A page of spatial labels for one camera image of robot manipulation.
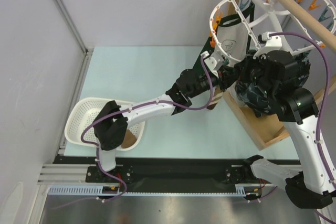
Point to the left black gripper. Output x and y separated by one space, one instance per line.
227 76

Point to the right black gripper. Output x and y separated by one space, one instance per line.
250 70

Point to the brown striped sock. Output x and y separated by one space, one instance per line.
216 99

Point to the white round clip hanger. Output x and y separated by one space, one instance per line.
272 6

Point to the brown socks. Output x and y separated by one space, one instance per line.
129 140

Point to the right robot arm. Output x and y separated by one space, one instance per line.
310 188

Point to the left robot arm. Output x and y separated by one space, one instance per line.
113 121

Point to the dark green sleeve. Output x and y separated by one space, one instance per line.
197 65

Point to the orange clothespin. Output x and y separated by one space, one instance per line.
212 41

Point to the white printed t-shirt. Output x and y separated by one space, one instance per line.
234 41

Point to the wooden rod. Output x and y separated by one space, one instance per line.
318 29

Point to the white perforated laundry basket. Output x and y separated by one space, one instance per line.
84 113

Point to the aluminium corner profile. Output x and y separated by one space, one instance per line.
72 27

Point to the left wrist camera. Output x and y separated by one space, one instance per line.
212 60

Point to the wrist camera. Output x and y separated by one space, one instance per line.
270 43
212 60

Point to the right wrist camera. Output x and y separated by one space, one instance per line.
270 43

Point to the wooden rack frame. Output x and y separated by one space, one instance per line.
265 130

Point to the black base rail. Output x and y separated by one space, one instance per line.
168 175

